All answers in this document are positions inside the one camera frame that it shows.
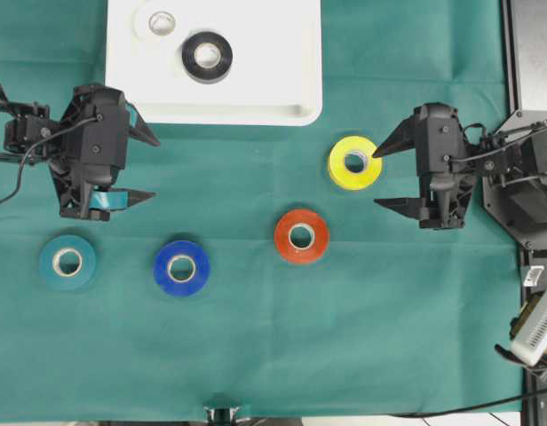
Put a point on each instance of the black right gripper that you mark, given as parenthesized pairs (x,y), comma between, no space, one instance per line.
(446,181)

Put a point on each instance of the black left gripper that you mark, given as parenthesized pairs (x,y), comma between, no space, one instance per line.
(91,155)

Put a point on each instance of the yellow tape roll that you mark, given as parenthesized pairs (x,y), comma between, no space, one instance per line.
(351,164)

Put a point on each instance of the teal tape roll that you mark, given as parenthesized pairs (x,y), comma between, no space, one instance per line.
(67,263)

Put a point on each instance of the black tape roll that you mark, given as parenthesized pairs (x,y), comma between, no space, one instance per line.
(207,57)

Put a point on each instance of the white tape roll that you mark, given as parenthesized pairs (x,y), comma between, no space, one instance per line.
(159,21)

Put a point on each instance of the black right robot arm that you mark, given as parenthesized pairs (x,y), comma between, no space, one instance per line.
(493,155)

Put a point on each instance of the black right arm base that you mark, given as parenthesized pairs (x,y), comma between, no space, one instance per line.
(518,200)

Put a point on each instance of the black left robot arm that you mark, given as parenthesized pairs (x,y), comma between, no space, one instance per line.
(32,136)

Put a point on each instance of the blue tape roll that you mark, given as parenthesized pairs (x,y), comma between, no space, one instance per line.
(181,268)

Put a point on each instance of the red tape roll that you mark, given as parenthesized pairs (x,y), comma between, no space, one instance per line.
(301,236)

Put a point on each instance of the white plastic tray case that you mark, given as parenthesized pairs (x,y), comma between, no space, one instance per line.
(275,78)

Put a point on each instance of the green table cloth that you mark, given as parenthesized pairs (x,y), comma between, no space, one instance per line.
(392,318)

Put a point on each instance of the white perforated box device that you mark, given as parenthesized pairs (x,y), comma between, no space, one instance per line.
(530,343)

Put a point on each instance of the aluminium frame rail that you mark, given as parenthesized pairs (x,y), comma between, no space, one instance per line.
(525,53)

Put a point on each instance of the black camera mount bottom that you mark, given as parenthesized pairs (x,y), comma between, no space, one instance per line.
(221,416)

